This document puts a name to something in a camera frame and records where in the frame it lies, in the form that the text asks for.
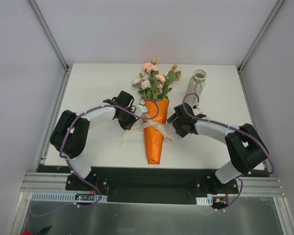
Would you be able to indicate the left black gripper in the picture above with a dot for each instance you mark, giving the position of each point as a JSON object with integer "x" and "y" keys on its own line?
{"x": 128, "y": 120}

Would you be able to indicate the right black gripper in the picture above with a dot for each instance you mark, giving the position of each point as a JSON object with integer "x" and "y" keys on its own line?
{"x": 177, "y": 126}

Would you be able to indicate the orange wrapping paper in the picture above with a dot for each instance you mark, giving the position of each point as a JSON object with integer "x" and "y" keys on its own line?
{"x": 153, "y": 137}

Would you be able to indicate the pink flower bouquet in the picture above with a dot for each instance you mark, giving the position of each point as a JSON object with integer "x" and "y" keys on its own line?
{"x": 153, "y": 85}

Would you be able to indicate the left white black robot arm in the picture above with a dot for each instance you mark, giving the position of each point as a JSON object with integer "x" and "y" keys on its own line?
{"x": 70, "y": 134}

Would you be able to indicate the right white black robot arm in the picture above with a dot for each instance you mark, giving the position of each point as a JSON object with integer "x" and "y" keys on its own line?
{"x": 245, "y": 147}

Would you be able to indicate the beige ribbed vase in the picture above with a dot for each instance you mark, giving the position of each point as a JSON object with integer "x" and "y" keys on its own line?
{"x": 196, "y": 85}

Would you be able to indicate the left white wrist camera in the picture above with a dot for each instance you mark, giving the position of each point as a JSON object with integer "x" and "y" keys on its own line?
{"x": 141, "y": 110}

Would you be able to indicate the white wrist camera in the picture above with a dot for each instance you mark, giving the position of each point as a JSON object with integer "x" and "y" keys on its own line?
{"x": 141, "y": 110}
{"x": 197, "y": 107}

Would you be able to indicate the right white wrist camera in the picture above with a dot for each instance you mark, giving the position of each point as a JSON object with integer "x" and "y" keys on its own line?
{"x": 197, "y": 107}

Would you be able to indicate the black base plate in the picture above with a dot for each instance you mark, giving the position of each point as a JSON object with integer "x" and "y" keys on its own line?
{"x": 145, "y": 196}

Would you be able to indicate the right white cable duct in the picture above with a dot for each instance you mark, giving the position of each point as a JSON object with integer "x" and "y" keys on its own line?
{"x": 204, "y": 201}

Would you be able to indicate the white cable duct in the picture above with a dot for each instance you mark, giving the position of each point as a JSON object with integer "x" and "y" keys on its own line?
{"x": 204, "y": 201}
{"x": 68, "y": 197}

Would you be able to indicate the left white cable duct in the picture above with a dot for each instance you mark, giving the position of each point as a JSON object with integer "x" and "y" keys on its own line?
{"x": 68, "y": 197}

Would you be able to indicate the right aluminium frame post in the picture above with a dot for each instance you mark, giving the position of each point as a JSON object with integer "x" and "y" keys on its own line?
{"x": 268, "y": 21}

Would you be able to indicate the aluminium frame post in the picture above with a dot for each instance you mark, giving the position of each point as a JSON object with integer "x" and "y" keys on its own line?
{"x": 268, "y": 21}
{"x": 48, "y": 34}

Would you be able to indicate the aluminium front rail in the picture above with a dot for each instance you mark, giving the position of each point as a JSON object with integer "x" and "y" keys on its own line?
{"x": 61, "y": 182}

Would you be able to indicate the left aluminium frame post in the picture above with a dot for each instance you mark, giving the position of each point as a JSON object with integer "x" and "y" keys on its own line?
{"x": 48, "y": 34}

